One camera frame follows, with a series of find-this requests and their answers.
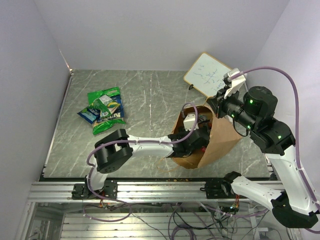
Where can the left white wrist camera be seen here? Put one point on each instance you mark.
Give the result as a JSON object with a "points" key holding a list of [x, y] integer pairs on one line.
{"points": [[190, 122]]}

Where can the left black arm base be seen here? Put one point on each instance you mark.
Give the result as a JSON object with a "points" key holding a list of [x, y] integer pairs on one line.
{"points": [[81, 191]]}

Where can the aluminium frame rail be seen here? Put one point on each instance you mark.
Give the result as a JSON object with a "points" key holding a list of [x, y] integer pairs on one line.
{"points": [[130, 192]]}

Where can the green yellow snack packet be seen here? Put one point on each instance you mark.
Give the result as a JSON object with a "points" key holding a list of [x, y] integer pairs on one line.
{"points": [[106, 105]]}

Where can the brown paper bag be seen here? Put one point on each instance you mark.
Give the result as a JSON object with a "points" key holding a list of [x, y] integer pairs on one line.
{"points": [[223, 138]]}

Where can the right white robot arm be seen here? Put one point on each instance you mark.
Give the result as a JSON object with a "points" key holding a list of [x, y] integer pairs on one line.
{"points": [[293, 206]]}

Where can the blue Kettle vinegar chips bag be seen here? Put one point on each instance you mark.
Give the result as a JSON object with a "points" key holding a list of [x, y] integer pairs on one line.
{"points": [[119, 113]]}

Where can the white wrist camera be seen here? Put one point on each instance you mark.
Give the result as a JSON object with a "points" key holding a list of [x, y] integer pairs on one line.
{"points": [[190, 122], [234, 79]]}

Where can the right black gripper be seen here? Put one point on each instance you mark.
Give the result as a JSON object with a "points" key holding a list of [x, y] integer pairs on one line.
{"points": [[217, 104]]}

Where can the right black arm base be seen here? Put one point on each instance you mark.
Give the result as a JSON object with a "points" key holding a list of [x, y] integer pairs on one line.
{"points": [[220, 188]]}

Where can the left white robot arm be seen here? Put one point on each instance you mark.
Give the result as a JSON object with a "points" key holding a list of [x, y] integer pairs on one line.
{"points": [[114, 150]]}

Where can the colourful snack packets in bag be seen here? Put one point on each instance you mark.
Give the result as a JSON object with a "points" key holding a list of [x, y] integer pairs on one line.
{"points": [[204, 119]]}

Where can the small whiteboard wooden frame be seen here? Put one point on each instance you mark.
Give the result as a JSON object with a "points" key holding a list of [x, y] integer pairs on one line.
{"points": [[206, 75]]}

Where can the small blue snack packet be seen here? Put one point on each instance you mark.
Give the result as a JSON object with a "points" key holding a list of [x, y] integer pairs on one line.
{"points": [[90, 114]]}

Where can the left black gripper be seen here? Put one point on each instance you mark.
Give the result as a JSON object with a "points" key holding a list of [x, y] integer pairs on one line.
{"points": [[184, 133]]}

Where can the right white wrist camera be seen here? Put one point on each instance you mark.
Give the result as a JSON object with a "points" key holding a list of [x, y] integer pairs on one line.
{"points": [[234, 79]]}

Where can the green Chuba chips bag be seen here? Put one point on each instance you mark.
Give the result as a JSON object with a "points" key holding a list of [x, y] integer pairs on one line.
{"points": [[99, 127]]}

